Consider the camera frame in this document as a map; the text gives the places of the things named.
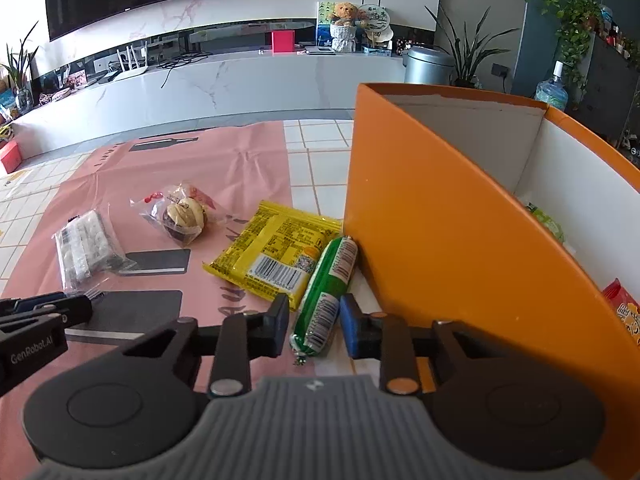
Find long-leaf potted plant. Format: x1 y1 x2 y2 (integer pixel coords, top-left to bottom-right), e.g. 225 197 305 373
425 5 521 92

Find green snack packet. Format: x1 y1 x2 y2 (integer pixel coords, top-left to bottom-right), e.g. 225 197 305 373
522 201 566 246

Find pink printed mat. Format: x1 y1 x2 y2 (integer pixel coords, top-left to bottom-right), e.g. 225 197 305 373
0 121 296 480

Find white router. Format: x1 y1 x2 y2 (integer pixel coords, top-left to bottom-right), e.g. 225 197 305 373
114 45 151 81

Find white marble tv console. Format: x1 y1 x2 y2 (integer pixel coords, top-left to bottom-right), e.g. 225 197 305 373
0 50 407 157

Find yellow noodle packet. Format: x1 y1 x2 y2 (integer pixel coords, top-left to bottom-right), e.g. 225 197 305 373
202 201 344 311

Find trailing ivy plant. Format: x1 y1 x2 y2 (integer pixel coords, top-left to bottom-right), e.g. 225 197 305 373
537 0 607 106

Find plant in glass vase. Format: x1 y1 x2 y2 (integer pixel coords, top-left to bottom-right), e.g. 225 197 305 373
0 20 41 112

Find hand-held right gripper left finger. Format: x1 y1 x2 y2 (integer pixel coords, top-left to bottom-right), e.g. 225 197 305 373
122 292 292 396

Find teddy bear in white pot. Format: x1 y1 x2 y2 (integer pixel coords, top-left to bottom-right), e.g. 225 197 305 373
327 1 362 54

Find round decorative fan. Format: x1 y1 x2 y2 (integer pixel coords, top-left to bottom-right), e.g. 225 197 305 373
361 4 395 44

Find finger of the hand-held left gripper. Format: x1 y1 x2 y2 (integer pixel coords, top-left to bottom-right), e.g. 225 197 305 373
0 294 94 334
0 291 66 315

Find red box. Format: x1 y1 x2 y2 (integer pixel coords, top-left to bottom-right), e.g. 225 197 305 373
271 30 297 54

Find wrapped muffin packet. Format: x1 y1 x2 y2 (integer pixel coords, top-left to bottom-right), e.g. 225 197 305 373
131 182 236 250

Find pink floor mat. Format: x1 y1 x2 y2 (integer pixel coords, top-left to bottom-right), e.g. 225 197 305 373
0 119 381 396

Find green sausage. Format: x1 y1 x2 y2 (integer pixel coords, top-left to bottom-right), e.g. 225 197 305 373
290 235 359 367

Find clear packet white candies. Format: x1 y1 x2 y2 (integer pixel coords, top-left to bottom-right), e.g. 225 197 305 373
52 208 137 295

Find blue picture card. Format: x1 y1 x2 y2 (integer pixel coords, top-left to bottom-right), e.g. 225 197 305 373
316 1 337 46

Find blue water bottle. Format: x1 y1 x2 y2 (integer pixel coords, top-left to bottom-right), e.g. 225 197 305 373
534 60 569 111

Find orange cardboard box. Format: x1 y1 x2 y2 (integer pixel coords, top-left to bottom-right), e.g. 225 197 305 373
343 82 640 480

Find dark cabinet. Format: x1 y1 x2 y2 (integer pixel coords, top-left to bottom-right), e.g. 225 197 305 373
582 30 640 147

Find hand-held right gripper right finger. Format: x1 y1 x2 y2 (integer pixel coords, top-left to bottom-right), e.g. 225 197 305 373
339 294 506 395

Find silver trash can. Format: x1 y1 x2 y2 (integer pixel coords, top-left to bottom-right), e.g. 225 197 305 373
402 45 457 86

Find black cable bundle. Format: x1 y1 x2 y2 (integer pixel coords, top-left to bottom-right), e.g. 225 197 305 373
154 51 212 69

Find red snack packet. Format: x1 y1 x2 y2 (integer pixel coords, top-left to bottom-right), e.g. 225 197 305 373
601 279 640 349

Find pink box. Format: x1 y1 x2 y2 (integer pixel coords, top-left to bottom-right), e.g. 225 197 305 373
0 140 24 174

